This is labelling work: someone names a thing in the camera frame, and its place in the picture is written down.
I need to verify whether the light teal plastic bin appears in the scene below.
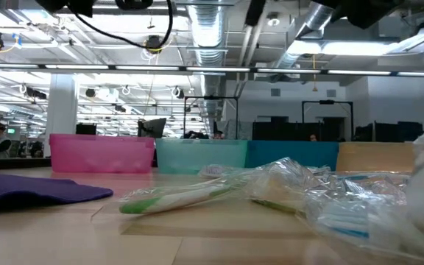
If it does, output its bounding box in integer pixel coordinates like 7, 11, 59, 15
155, 138, 250, 175

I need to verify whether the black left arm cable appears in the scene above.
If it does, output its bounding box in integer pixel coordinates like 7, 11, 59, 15
66, 0, 174, 50

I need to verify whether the rectangular ceiling light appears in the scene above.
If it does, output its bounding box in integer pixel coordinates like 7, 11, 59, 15
287, 38, 424, 58

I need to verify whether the yellow hanging cord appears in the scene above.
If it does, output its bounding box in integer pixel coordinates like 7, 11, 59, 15
310, 54, 319, 93

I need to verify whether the silver ventilation duct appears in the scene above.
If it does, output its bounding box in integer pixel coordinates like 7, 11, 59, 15
188, 0, 231, 122
270, 0, 349, 71

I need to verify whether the dark blue plastic bin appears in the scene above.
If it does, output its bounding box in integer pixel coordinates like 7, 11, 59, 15
245, 140, 341, 172

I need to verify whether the black rig frame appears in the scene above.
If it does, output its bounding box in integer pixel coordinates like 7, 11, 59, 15
183, 95, 240, 141
301, 99, 355, 143

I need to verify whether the pile of wrapped toothbrushes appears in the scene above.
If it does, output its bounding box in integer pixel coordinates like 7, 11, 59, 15
305, 198, 415, 247

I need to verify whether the long light strip bar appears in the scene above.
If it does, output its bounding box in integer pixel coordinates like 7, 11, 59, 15
0, 62, 424, 77

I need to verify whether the yellow toothbrush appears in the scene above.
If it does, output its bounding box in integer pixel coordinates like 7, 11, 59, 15
248, 156, 333, 207

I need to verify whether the purple cloth mat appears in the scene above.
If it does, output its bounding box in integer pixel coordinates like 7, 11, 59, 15
0, 173, 114, 217

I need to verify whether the round ceiling detector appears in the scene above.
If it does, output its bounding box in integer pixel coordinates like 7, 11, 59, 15
266, 12, 281, 27

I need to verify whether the white building column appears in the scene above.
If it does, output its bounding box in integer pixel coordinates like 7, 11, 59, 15
43, 72, 80, 158

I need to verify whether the pink plastic bin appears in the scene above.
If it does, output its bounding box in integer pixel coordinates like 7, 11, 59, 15
49, 133, 157, 174

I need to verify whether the orange plastic bin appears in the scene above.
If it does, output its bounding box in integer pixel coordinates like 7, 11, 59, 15
336, 142, 417, 174

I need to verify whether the row of black monitors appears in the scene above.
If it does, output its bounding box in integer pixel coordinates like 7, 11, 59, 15
251, 116, 345, 143
354, 121, 424, 144

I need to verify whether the purple toothbrush in clear wrapper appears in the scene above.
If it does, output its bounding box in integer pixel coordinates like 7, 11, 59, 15
197, 163, 250, 180

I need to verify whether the tilted black computer monitor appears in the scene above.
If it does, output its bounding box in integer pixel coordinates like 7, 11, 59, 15
137, 117, 168, 139

